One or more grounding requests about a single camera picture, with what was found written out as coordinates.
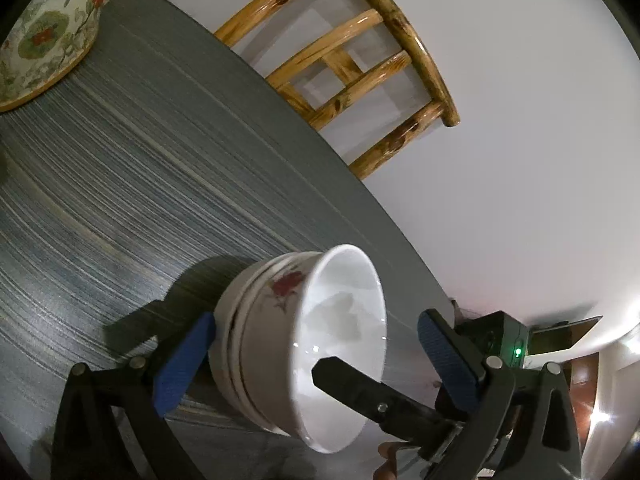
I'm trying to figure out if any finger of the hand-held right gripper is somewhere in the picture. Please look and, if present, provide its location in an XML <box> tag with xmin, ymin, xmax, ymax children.
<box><xmin>311</xmin><ymin>356</ymin><xmax>468</xmax><ymax>461</ymax></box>

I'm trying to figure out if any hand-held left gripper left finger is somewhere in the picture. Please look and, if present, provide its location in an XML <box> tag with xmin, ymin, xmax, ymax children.
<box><xmin>50</xmin><ymin>311</ymin><xmax>218</xmax><ymax>480</ymax></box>

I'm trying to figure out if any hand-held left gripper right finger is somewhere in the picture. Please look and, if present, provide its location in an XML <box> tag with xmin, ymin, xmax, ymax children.
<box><xmin>417</xmin><ymin>309</ymin><xmax>583</xmax><ymax>480</ymax></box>

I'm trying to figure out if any large white floral bowl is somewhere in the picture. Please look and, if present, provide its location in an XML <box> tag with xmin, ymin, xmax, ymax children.
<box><xmin>207</xmin><ymin>252</ymin><xmax>321</xmax><ymax>433</ymax></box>

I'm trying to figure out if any medium white floral bowl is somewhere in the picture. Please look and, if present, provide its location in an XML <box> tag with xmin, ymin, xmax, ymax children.
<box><xmin>225</xmin><ymin>252</ymin><xmax>326</xmax><ymax>433</ymax></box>

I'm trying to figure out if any stack of white floral bowls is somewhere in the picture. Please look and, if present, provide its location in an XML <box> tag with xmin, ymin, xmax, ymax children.
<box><xmin>240</xmin><ymin>244</ymin><xmax>388</xmax><ymax>455</ymax></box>

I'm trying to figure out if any person's right hand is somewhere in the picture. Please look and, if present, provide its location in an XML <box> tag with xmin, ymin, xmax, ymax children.
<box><xmin>374</xmin><ymin>441</ymin><xmax>403</xmax><ymax>480</ymax></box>

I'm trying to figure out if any bamboo chair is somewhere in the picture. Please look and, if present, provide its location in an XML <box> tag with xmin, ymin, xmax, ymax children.
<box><xmin>214</xmin><ymin>0</ymin><xmax>462</xmax><ymax>181</ymax></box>

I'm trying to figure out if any floral ceramic vase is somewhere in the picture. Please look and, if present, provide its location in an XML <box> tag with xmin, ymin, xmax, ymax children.
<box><xmin>0</xmin><ymin>0</ymin><xmax>137</xmax><ymax>114</ymax></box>

